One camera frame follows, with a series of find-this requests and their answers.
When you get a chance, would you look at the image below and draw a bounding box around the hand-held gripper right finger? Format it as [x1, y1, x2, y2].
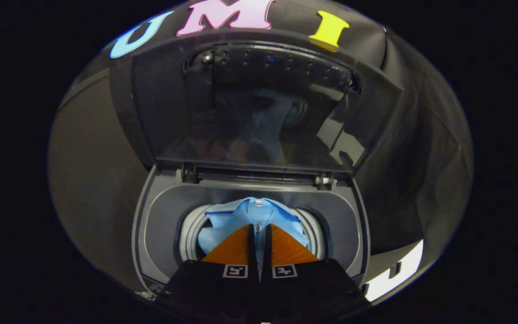
[261, 223, 372, 324]

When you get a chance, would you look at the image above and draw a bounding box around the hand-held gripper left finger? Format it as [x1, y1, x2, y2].
[155, 224, 259, 324]

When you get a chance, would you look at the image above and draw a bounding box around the dark washing machine lid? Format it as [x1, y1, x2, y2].
[110, 31, 404, 174]

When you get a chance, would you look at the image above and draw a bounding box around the light blue polo shirt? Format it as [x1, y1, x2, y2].
[197, 197, 310, 266]

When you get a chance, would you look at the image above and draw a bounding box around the grey washing machine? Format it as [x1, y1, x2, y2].
[132, 164, 371, 302]

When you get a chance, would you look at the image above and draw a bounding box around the white printed panel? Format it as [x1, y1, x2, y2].
[363, 239, 424, 302]

